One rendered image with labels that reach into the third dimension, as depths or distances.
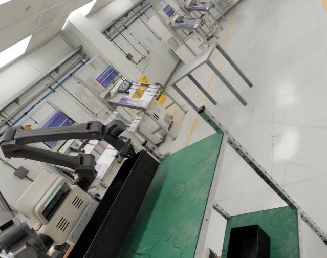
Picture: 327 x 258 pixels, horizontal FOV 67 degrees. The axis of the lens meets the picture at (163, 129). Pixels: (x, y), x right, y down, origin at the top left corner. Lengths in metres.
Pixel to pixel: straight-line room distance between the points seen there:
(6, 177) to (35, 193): 3.59
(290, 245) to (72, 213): 1.06
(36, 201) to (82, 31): 5.47
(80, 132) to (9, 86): 4.49
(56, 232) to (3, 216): 0.40
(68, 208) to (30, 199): 0.19
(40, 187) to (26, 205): 0.10
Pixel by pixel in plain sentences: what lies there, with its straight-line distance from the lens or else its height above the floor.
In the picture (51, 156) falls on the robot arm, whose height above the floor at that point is 1.40.
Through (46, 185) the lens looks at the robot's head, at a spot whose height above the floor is 1.33.
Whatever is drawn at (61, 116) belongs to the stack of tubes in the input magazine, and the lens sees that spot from 3.77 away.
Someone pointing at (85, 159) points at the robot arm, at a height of 1.27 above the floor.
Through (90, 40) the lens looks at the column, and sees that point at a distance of 6.39.
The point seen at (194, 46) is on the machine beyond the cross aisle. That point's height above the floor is 0.37.
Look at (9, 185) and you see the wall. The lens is 4.88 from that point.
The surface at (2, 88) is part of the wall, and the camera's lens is 5.54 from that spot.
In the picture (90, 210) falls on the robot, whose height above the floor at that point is 1.08.
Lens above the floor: 1.46
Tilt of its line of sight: 17 degrees down
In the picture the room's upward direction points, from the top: 47 degrees counter-clockwise
